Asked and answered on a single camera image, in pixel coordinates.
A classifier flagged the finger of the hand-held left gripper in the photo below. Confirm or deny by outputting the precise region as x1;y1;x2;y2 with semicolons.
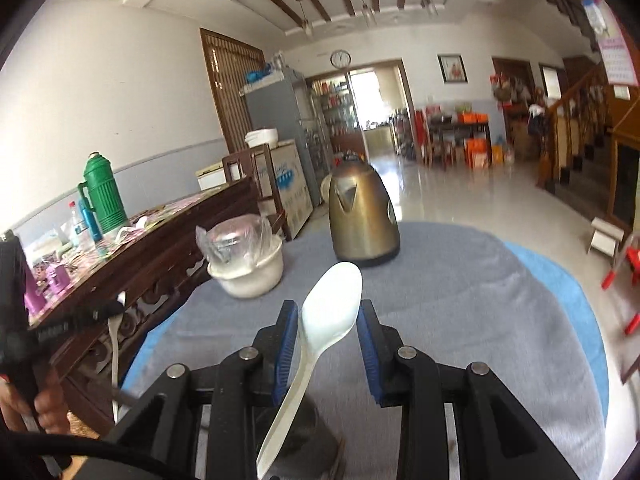
27;300;125;346

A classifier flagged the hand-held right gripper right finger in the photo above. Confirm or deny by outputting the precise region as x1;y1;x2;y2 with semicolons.
356;300;581;480

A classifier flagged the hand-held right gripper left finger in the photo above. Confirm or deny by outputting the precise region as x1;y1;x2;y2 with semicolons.
102;300;301;480

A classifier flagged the white plastic spoon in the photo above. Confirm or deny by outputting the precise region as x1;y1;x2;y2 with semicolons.
255;261;364;480

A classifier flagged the dark grey utensil holder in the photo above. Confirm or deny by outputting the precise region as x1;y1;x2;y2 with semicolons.
250;392;347;480

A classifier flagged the person's left hand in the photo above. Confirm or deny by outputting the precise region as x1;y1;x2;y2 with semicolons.
0;374;68;436

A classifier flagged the small purple cup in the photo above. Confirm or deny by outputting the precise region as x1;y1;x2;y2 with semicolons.
45;265;72;297

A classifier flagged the white ceramic bowl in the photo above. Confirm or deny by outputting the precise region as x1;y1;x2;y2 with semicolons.
207;237;284;300

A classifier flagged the carved dark wooden side table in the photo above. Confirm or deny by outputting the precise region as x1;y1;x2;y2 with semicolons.
10;175;261;436

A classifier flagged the grey table cloth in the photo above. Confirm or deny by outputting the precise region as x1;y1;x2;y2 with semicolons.
120;220;608;480

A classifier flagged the clear water bottle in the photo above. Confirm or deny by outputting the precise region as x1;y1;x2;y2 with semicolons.
67;201;88;243

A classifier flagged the dark blue bottle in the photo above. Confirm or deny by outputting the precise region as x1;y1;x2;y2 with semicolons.
80;197;104;243

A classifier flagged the white crumpled tissue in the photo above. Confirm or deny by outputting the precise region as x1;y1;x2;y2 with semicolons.
116;214;151;237

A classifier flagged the green thermos jug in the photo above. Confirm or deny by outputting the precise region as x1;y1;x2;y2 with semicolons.
77;152;132;235

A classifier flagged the bronze electric kettle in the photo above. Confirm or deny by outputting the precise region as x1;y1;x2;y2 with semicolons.
327;151;402;268

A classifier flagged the pink checked table cover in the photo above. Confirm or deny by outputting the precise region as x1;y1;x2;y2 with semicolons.
30;182;236;281

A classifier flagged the white chest freezer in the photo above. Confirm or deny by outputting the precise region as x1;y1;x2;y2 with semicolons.
250;140;316;238

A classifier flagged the small white cabinet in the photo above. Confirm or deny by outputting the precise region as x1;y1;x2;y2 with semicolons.
196;162;236;191

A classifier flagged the dark wooden chair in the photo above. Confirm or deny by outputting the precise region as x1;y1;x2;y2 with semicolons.
221;145;291;241

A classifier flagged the blue table cloth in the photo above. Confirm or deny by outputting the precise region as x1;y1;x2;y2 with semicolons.
120;240;611;441

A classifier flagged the white rice cooker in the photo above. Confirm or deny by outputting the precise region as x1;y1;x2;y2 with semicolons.
244;128;279;150

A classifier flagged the orange carton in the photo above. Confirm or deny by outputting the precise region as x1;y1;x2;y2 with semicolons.
465;137;490;168

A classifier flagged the dark wooden console table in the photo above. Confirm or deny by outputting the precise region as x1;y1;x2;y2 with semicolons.
425;110;494;168

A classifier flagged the grey refrigerator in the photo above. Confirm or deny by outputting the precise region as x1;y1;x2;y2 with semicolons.
240;67;321;211

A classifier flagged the small white stool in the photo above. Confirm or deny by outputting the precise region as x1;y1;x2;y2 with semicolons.
586;217;626;259

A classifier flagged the wooden lattice door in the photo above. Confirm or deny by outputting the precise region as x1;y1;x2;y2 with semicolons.
200;27;266;156

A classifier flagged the red plastic stool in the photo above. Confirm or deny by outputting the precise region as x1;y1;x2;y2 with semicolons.
600;245;640;336

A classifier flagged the wooden stair railing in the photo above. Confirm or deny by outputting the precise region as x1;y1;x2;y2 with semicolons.
537;60;640;241

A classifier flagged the framed wall picture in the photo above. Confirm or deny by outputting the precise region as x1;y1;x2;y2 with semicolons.
438;54;469;84

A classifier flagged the wall calendar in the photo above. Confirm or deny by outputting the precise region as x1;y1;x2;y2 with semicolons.
582;0;639;86

